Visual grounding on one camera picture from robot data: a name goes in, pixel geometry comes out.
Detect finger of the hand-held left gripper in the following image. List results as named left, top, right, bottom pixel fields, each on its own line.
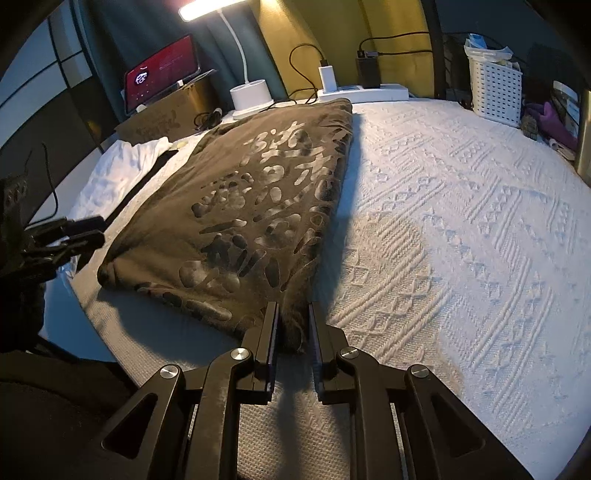
left=30, top=232, right=107, bottom=268
left=32, top=216, right=105, bottom=237

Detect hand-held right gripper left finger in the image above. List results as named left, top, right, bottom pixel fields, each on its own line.
left=88, top=302, right=280, bottom=480

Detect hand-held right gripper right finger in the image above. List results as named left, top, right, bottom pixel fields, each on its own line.
left=308, top=302, right=532, bottom=480

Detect dark brown t-shirt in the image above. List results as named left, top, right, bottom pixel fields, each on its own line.
left=97, top=98, right=355, bottom=355

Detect white folded cloth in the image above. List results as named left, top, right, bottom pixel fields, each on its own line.
left=76, top=148, right=181, bottom=273

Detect cardboard box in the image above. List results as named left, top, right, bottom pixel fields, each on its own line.
left=113, top=76, right=220, bottom=141

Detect tablet with red screen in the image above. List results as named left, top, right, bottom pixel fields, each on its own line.
left=124, top=34, right=200, bottom=114

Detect white textured blanket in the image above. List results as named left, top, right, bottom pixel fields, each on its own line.
left=44, top=97, right=591, bottom=480

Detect clear tablet stand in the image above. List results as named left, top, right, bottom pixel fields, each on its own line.
left=124, top=69, right=218, bottom=116

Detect white desk lamp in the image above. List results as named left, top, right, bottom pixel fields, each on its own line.
left=178, top=0, right=274, bottom=121

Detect white power strip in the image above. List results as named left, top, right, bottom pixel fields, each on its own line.
left=316, top=83, right=411, bottom=104

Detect white charger plug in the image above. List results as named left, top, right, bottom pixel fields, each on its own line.
left=318, top=59, right=339, bottom=93

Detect black charger plug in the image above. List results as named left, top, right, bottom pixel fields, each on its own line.
left=355, top=52, right=382, bottom=89

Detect white woven plastic basket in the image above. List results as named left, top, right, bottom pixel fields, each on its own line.
left=468, top=53, right=525, bottom=127

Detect yellow curtain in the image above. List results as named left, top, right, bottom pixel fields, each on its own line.
left=252, top=0, right=437, bottom=100

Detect purple soft toy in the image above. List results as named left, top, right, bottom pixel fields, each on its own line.
left=524, top=100, right=578, bottom=148

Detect stainless steel tumbler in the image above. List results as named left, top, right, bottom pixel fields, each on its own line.
left=575, top=90, right=591, bottom=178

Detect packets in basket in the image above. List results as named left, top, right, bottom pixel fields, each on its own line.
left=464, top=33, right=520, bottom=65

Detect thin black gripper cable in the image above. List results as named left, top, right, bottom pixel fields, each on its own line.
left=41, top=143, right=60, bottom=217

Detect black looped charger cable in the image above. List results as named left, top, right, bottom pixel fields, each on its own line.
left=288, top=44, right=326, bottom=100

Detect black straight charger cable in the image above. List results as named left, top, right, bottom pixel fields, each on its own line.
left=359, top=31, right=432, bottom=58

